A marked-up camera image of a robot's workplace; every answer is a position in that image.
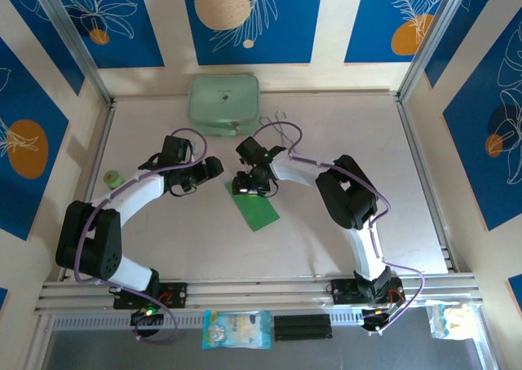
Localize small green tape roll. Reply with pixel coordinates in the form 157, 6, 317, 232
103, 169, 123, 190

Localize aluminium frame post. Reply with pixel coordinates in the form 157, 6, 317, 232
30, 0, 115, 104
397, 0, 476, 102

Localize mint green zip pouch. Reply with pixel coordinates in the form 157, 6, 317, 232
187, 74, 262, 137

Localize grey slotted cable duct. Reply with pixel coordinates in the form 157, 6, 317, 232
52, 312, 433, 333

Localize metal wire tongs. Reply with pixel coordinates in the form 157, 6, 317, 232
259, 111, 301, 151

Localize green paper sheet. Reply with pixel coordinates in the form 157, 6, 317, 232
224, 181, 281, 233

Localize black ribbed block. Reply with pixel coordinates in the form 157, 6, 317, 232
273, 315, 334, 342

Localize clear bag with yellow pieces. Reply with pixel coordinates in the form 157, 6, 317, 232
425, 299, 476, 341

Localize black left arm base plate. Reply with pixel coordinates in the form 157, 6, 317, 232
113, 282, 188, 310

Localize blue snack packet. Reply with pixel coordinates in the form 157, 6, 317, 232
202, 309, 272, 350

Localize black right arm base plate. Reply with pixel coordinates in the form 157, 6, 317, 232
330, 279, 407, 306

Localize wide aluminium frame rail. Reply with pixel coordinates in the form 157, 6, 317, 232
34, 271, 484, 316

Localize aluminium table side rail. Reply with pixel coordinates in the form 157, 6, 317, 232
59, 99, 117, 284
396, 99, 454, 273

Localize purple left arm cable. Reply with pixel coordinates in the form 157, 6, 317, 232
73, 127, 213, 345

